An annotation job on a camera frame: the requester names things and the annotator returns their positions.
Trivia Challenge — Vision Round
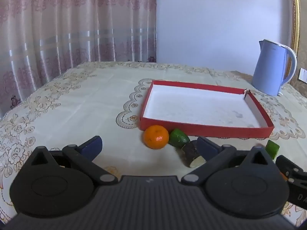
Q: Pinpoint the dark eggplant piece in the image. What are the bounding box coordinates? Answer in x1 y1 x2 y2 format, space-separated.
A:
181 140 207 168

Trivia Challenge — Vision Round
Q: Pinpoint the long green cucumber piece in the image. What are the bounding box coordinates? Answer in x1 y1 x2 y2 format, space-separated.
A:
168 129 191 148

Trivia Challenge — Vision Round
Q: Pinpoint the gold wall frame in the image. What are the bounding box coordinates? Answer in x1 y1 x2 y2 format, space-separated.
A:
289 0 301 87

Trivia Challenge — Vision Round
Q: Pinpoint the light blue electric kettle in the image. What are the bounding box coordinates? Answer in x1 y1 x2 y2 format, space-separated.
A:
252 39 298 97

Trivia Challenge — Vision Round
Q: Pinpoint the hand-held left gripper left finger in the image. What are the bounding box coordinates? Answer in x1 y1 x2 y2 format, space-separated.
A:
24 135 118 186

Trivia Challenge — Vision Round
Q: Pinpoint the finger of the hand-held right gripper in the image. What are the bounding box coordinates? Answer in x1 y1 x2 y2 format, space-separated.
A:
275 155 306 180

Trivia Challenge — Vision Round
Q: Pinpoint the large orange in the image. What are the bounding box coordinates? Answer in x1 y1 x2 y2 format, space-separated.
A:
143 125 169 150

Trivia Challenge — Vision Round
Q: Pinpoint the red shallow cardboard box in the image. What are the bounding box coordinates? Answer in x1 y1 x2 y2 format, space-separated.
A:
140 80 274 139

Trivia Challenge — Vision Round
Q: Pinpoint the pink patterned curtain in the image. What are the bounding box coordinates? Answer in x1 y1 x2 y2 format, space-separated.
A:
0 0 157 120

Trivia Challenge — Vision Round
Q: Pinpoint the cream floral tablecloth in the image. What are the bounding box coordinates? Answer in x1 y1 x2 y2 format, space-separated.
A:
0 61 307 228

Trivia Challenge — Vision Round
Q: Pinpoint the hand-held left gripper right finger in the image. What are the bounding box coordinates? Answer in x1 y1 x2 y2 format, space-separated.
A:
181 136 280 186

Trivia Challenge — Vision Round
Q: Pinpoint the short green cucumber piece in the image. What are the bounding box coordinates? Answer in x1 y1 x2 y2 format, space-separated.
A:
265 140 280 160

